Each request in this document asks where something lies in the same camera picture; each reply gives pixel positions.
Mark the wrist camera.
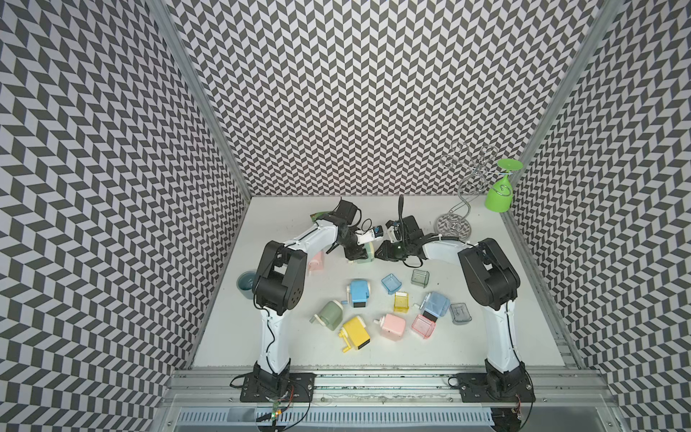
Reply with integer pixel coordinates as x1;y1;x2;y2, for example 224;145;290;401
356;225;384;245
385;220;401;243

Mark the sage green pencil sharpener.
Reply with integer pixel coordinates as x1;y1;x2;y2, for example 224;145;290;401
310;300;343;331

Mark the blue transparent tray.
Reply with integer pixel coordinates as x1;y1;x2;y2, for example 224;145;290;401
381;274;402;295

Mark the pink transparent tray front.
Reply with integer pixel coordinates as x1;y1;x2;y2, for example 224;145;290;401
411;314;437;339

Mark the yellow pencil sharpener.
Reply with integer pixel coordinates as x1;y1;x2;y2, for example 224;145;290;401
338;315;371;353

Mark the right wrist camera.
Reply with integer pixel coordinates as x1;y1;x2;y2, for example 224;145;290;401
385;220;401;243

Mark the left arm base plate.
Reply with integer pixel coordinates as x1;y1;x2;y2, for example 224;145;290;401
239;370;317;402

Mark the green plastic wine glass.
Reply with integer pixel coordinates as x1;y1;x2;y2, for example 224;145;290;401
485;158;524;213

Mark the metal wire glass rack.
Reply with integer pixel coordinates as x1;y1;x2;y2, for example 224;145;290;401
434;149;492;241

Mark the grey transparent tray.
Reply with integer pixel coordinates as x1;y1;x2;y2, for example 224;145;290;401
449;302;473;326

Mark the yellow transparent tray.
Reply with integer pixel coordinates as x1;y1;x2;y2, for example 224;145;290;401
393;292;410;314

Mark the light blue pencil sharpener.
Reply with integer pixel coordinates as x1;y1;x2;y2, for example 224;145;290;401
415;292;451;322

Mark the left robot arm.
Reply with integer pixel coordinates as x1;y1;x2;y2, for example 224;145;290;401
253;200;368;378

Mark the teal bowl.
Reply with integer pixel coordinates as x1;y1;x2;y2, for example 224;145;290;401
237;271;257;300

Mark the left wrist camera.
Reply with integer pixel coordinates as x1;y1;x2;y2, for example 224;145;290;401
356;225;384;245

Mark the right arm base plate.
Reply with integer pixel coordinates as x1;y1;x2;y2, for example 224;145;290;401
453;369;536;404

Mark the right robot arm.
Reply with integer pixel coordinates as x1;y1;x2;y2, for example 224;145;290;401
374;216;530;397

